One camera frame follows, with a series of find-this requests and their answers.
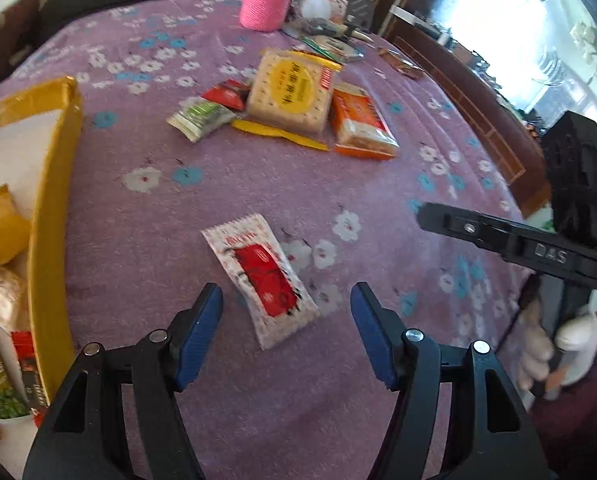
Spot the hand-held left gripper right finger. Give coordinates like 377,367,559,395
351,282,554,480

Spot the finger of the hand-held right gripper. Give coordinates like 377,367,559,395
417,202,525,262

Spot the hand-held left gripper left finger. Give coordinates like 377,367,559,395
23,282,224,480

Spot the white red snack packet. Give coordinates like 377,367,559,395
200,212,322,352

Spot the red black snack packet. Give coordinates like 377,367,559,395
10,330,54,412

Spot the yellow cardboard box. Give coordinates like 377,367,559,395
0,76,85,442

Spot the large yellow biscuit packet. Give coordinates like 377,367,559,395
0,185,32,282

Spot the person's right hand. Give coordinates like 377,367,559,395
516,304,597,402

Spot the orange cracker packet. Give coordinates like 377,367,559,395
330,82,400,162

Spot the brown snack packet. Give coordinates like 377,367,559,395
377,47,425,81

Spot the bright window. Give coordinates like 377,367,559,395
393,0,597,131

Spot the white yellow cracker packet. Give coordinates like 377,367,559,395
232,48,344,152

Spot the green white flat packet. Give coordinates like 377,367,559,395
300,35,365,64

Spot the small green white packet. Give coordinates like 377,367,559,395
167,97,235,144

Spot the black phone stand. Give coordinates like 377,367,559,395
345,0,375,29

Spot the small red snack packet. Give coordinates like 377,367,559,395
201,79,250,111

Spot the black white packet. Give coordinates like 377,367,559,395
282,17,340,37

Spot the white round object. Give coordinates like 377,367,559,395
301,0,332,22

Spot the wooden bed frame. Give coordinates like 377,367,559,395
379,5,552,219

